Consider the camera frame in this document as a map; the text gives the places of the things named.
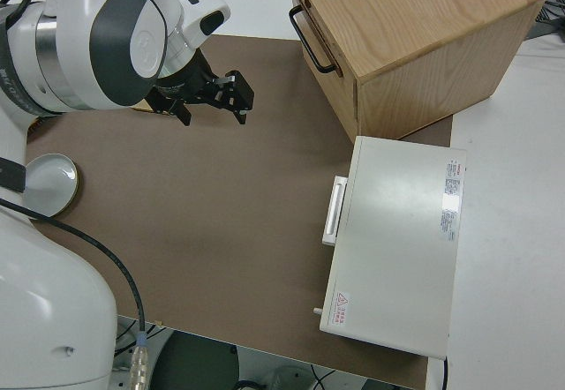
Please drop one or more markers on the wooden drawer box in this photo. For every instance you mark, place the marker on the wooden drawer box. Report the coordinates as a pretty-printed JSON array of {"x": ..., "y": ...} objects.
[{"x": 419, "y": 19}]

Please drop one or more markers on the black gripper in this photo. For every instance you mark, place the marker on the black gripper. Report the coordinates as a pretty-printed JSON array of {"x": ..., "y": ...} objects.
[{"x": 185, "y": 90}]

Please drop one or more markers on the white toaster oven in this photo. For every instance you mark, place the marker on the white toaster oven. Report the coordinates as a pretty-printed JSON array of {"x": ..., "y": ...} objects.
[{"x": 397, "y": 240}]

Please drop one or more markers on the brown table mat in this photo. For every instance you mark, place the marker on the brown table mat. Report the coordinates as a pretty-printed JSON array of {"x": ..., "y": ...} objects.
[{"x": 198, "y": 209}]

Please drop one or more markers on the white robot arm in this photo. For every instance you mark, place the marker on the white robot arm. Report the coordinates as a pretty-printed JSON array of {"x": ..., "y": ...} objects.
[{"x": 66, "y": 32}]

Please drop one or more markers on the gray ceramic plate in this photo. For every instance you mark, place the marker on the gray ceramic plate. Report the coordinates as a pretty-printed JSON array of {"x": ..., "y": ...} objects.
[{"x": 53, "y": 178}]

